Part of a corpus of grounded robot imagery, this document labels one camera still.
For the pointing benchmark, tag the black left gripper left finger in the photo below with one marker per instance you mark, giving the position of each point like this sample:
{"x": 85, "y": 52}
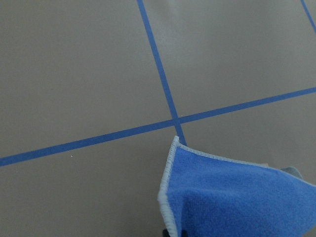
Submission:
{"x": 165, "y": 233}

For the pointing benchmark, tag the blue microfiber towel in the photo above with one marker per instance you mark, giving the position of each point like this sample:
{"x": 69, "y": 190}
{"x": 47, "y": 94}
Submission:
{"x": 212, "y": 196}

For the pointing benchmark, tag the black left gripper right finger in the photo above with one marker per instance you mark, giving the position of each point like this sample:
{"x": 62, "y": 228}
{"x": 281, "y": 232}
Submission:
{"x": 183, "y": 233}

